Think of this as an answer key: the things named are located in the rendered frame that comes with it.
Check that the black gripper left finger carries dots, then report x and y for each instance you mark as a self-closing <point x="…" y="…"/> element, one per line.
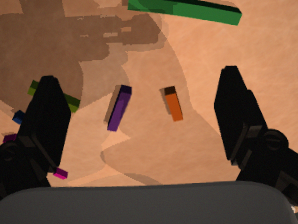
<point x="26" y="161"/>

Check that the magenta rod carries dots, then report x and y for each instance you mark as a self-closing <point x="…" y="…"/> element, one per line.
<point x="9" y="137"/>
<point x="61" y="173"/>

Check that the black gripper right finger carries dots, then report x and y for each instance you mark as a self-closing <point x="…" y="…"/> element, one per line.
<point x="270" y="160"/>

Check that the small blue block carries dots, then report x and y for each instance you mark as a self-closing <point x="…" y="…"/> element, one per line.
<point x="18" y="116"/>

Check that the orange rod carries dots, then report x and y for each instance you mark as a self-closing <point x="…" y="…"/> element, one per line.
<point x="173" y="103"/>

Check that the purple rod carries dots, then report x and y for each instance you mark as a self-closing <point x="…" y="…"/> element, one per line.
<point x="120" y="105"/>

